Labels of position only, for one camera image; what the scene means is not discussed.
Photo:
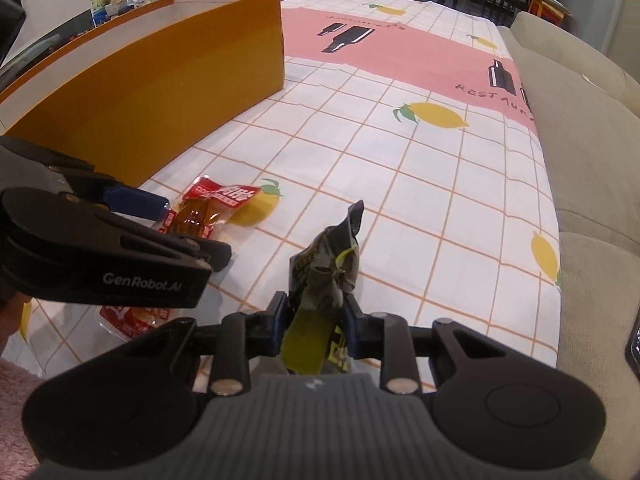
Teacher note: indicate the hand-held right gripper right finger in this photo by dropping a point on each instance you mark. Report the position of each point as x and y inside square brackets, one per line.
[350, 325]

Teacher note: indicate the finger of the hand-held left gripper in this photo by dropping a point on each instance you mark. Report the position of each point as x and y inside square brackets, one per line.
[135, 202]
[165, 247]

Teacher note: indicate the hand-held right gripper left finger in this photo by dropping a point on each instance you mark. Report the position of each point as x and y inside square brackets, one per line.
[277, 320]

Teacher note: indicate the dark olive-edged snack packet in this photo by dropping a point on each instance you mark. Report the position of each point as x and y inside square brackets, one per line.
[325, 270]

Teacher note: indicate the small red brown snack packet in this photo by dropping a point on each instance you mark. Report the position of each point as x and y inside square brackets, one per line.
[210, 205]

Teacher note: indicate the orange cardboard storage box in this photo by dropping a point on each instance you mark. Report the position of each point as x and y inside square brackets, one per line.
[150, 110]

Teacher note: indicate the person's left hand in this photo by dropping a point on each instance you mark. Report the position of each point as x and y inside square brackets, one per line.
[9, 322]

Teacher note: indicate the clear red-label brown snack packet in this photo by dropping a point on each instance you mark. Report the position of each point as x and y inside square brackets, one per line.
[132, 322]

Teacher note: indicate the pink fluffy cloth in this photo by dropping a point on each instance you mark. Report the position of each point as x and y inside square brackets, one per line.
[12, 410]

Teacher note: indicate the pink white checked tablecloth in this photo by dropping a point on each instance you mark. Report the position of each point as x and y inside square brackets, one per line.
[400, 185]

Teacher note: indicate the black television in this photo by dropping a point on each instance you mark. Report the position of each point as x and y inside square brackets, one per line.
[10, 25]

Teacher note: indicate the smartphone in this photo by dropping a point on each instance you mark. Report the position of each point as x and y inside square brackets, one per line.
[634, 340]

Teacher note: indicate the beige sofa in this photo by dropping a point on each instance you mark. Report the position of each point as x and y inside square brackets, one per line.
[590, 160]

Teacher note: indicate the orange stool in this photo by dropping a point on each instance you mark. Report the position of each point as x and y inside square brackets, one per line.
[542, 10]

